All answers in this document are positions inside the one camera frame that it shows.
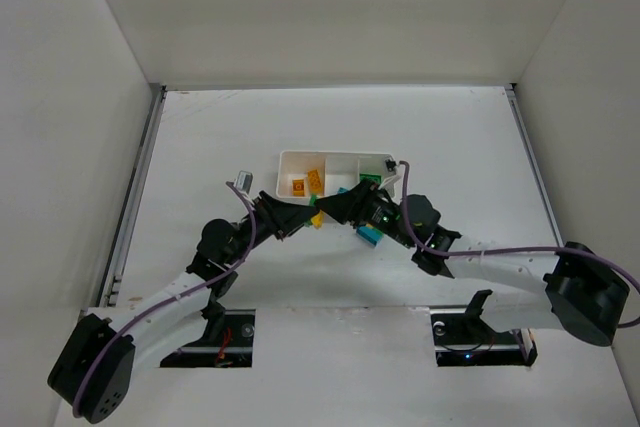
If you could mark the small green yellow lego piece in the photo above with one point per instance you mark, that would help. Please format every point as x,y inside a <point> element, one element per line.
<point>317,220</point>

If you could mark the green lego plate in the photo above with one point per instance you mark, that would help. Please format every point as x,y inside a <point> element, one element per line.
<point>376,179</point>

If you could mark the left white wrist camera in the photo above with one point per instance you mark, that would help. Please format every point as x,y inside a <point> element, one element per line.
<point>243,182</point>

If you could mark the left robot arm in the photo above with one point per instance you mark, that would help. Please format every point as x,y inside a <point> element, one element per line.
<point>94,369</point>

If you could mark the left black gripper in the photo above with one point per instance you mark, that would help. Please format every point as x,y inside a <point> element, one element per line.
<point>270,214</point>

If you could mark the multicolor lego cluster with frog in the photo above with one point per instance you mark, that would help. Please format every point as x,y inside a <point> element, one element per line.
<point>370,235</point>

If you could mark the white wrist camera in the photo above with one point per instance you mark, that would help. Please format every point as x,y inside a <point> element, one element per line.
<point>243,182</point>
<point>391,177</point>

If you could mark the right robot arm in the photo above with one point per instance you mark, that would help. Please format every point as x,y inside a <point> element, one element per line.
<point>564,288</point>

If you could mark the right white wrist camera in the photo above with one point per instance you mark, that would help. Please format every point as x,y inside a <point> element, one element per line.
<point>391,177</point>

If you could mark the yellow curved lego brick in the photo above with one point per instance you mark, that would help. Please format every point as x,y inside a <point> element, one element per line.
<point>298,188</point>

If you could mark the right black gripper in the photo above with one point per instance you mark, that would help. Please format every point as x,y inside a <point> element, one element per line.
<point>366,202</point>

